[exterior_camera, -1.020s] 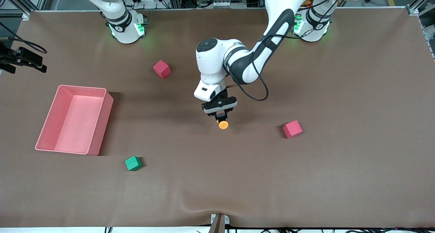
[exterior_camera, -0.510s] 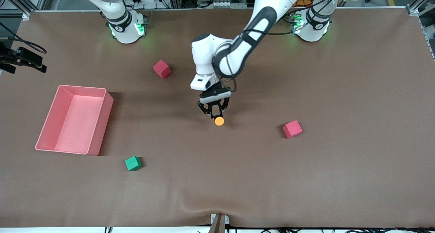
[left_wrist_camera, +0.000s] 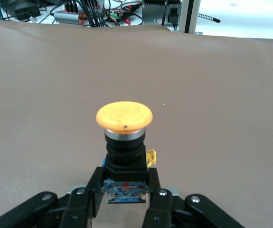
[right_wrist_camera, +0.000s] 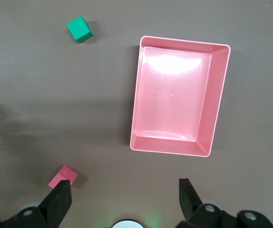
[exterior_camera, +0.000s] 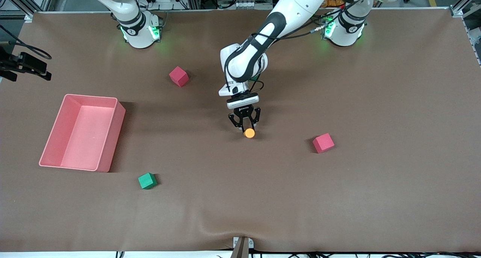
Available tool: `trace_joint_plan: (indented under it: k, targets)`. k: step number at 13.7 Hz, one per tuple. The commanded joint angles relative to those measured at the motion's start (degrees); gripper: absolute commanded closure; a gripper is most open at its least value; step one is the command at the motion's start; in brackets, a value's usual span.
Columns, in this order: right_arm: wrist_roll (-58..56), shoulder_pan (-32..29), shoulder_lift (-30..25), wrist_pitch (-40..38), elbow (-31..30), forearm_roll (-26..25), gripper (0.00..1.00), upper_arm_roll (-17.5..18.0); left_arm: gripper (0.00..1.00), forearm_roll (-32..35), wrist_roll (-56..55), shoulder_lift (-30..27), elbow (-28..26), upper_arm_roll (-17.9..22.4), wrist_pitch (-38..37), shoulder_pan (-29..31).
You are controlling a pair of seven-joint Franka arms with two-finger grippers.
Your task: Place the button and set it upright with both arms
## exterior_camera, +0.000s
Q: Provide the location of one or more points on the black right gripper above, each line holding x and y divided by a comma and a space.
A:
28, 63

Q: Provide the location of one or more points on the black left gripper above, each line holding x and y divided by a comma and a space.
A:
244, 111

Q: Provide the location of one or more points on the orange mushroom push button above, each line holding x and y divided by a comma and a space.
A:
249, 133

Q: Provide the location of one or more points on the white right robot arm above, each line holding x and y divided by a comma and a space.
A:
137, 38

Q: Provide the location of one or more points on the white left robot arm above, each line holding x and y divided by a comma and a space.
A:
300, 6

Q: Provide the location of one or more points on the pink foam cube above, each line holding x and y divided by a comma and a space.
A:
323, 143
179, 76

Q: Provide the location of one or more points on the brown table mat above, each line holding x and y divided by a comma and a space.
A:
240, 198

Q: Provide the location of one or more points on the pink plastic bin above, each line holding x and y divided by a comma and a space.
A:
82, 149

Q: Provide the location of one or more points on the white terminal block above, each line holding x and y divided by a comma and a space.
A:
251, 5

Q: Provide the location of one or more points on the green foam cube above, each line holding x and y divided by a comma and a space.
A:
147, 181

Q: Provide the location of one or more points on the orange snack bags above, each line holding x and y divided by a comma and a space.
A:
332, 2

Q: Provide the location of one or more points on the aluminium frame rail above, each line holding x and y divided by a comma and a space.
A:
26, 9
460, 10

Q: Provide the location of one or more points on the metal clamp bracket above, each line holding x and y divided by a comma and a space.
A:
242, 246

